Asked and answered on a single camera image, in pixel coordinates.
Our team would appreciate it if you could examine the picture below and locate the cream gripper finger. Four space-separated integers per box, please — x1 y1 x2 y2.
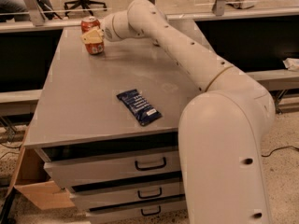
81 27 104 44

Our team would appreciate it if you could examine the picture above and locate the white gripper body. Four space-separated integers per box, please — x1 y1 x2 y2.
101 14 121 42

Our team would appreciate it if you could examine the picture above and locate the red coke can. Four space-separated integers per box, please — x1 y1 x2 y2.
81 16 104 55

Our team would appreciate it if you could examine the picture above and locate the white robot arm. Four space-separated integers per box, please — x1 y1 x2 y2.
97 0 275 224

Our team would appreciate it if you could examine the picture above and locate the blue rxbar blueberry wrapper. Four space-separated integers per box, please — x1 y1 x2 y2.
117 90 162 126

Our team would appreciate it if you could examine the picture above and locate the seated person in jeans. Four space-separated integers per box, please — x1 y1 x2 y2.
0 0 57 22

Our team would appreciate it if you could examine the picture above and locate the top grey drawer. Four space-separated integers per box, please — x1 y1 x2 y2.
44 147 180 189

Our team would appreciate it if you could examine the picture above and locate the grey drawer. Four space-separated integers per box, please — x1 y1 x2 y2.
44 147 180 189
70 178 184 210
86 198 187 224

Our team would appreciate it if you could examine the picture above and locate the grey drawer cabinet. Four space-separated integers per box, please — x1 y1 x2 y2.
24 27 199 213

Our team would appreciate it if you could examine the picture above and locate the brown cardboard box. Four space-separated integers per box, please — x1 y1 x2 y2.
7 131 74 210

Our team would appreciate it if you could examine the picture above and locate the middle grey drawer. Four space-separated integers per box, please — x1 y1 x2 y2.
70 178 184 210

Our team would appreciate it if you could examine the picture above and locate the bottom grey drawer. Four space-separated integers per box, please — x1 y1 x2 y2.
86 198 187 224

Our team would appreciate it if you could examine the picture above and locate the black floor cable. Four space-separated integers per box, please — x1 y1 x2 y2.
261 145 299 158

